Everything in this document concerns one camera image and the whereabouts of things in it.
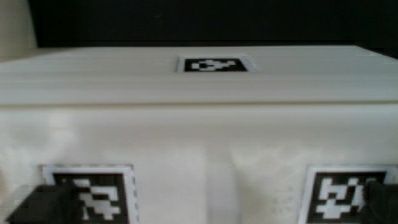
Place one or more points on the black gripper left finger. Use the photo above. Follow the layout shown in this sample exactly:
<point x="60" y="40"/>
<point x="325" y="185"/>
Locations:
<point x="51" y="206"/>

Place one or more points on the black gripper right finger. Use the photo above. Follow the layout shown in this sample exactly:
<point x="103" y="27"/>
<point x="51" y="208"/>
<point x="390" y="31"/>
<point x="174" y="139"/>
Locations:
<point x="380" y="211"/>

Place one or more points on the white cabinet door panel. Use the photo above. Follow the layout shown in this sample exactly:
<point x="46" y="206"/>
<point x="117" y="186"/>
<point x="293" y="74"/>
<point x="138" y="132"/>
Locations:
<point x="222" y="155"/>

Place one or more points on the white cabinet body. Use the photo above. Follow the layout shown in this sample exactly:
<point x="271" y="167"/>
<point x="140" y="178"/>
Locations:
<point x="17" y="30"/>

